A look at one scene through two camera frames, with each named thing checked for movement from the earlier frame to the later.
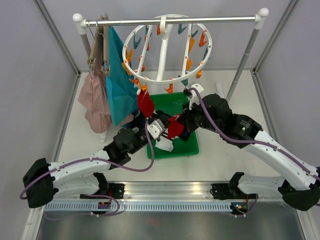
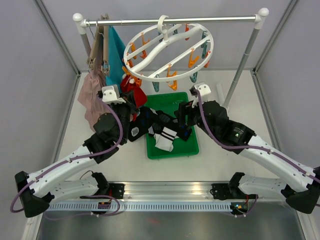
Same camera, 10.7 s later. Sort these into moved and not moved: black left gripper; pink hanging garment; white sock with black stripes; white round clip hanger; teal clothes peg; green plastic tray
Moved: white round clip hanger; teal clothes peg; black left gripper
Not moved: pink hanging garment; white sock with black stripes; green plastic tray
